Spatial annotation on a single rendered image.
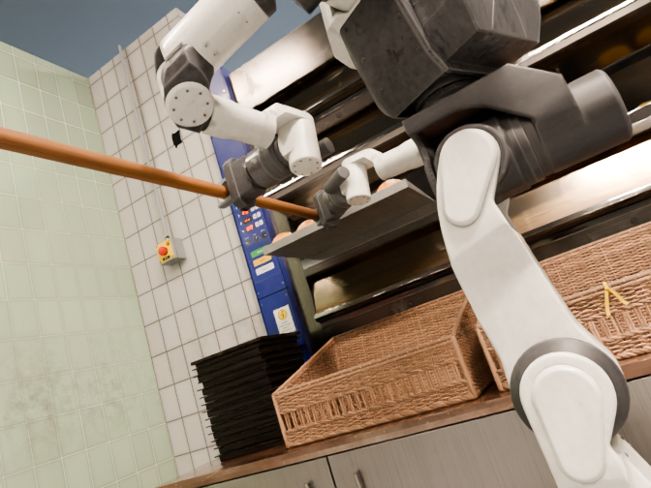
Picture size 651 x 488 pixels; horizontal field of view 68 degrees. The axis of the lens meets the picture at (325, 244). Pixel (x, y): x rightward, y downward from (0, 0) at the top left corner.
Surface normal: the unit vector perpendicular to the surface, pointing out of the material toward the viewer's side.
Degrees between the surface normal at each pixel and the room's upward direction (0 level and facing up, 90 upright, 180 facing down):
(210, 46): 150
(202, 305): 90
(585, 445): 90
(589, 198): 70
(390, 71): 101
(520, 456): 90
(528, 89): 90
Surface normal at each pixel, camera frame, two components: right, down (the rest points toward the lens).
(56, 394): 0.84, -0.38
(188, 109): 0.36, 0.65
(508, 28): 0.57, -0.13
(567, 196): -0.54, -0.39
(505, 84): -0.47, -0.07
